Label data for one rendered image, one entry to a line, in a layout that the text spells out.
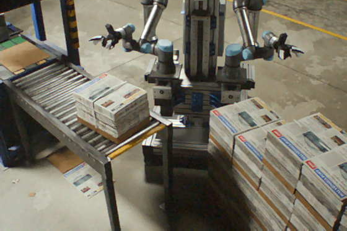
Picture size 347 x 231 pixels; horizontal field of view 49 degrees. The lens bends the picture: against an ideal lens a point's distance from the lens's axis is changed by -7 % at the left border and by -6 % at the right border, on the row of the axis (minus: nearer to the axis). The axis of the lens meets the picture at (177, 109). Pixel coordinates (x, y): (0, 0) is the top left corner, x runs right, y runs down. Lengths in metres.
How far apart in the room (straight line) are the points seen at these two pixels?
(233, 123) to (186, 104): 0.71
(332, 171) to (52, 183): 2.28
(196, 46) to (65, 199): 1.56
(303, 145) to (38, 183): 2.21
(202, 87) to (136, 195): 0.97
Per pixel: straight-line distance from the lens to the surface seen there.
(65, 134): 2.58
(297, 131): 2.15
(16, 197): 3.41
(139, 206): 3.13
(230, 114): 2.60
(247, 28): 2.72
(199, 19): 2.92
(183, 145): 3.28
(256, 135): 2.45
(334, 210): 1.90
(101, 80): 2.59
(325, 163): 1.98
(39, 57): 3.55
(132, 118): 2.41
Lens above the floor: 2.33
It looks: 35 degrees down
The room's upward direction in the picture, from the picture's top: straight up
